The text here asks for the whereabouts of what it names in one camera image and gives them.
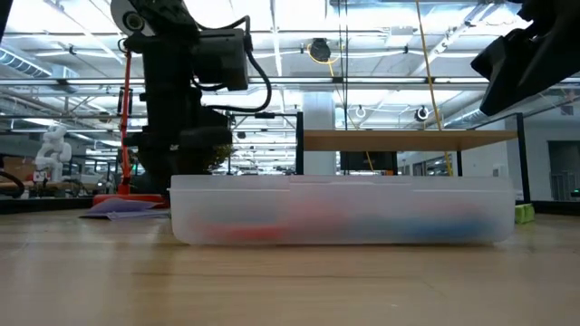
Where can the pale purple sticky notes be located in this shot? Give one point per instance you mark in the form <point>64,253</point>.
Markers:
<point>120,207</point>

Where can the green sticky notes pad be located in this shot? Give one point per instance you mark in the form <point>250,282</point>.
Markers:
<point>524,213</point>

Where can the pink and clear pencil box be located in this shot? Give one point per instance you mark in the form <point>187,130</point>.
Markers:
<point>340,204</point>

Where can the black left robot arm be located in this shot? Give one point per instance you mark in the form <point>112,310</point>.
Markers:
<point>167,54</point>

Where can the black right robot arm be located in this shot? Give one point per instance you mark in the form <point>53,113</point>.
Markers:
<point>553,13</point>

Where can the potted green plant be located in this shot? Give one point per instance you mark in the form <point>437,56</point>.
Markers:
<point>223,154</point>

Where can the white robot figure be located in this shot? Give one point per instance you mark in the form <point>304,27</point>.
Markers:
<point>53,151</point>

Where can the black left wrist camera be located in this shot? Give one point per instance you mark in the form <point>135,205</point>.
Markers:
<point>219,59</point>

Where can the wooden shelf with black frame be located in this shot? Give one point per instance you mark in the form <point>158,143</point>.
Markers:
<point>408,140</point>

